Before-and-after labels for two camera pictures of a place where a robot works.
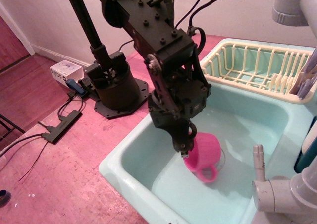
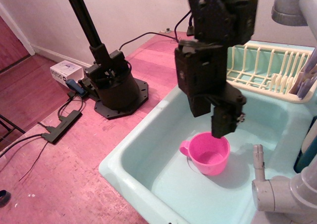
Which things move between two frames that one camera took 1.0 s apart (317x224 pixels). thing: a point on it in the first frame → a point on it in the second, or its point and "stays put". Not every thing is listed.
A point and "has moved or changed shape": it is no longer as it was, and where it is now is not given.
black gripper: [190, 99] → [201, 68]
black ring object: [5, 197] stays put
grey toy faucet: [291, 200] stays put
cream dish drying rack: [272, 71] stays put
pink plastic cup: [203, 158] has moved or changed shape
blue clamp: [72, 84] stays put
